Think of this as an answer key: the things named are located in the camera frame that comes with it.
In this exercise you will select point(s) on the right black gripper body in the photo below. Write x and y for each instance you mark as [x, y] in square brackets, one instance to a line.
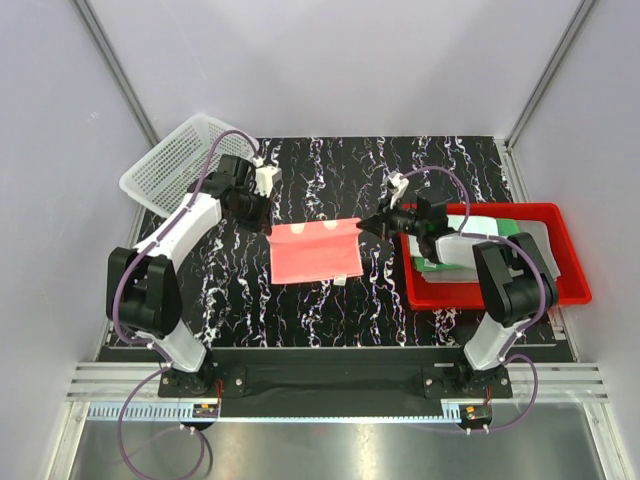
[404, 221]

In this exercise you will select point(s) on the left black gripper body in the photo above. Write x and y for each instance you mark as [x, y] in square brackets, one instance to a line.
[250, 210]

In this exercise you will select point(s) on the pink towel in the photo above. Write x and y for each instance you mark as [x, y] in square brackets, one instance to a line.
[315, 251]

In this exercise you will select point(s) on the white towel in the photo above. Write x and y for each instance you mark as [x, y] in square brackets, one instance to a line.
[451, 250]

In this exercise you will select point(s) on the green towel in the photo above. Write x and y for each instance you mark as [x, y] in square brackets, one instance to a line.
[507, 227]

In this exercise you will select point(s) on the grey towel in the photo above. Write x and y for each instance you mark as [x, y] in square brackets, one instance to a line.
[537, 229]

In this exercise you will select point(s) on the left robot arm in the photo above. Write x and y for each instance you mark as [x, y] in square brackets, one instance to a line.
[143, 298]

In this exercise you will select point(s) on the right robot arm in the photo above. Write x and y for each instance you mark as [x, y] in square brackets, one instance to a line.
[516, 285]

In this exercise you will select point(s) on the white plastic basket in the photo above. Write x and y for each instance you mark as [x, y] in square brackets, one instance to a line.
[160, 179]

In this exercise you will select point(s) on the red plastic tray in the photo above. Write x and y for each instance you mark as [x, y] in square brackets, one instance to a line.
[572, 285]

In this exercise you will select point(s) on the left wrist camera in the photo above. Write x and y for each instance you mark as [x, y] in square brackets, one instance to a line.
[265, 177]

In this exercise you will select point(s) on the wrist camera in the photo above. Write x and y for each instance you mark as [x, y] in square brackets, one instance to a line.
[396, 184]
[265, 177]

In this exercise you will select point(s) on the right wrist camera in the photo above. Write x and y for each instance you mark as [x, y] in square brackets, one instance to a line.
[396, 184]

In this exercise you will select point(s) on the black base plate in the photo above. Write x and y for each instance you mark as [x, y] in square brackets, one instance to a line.
[431, 382]

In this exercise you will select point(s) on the white slotted cable duct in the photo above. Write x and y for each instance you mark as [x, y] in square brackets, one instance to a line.
[163, 412]

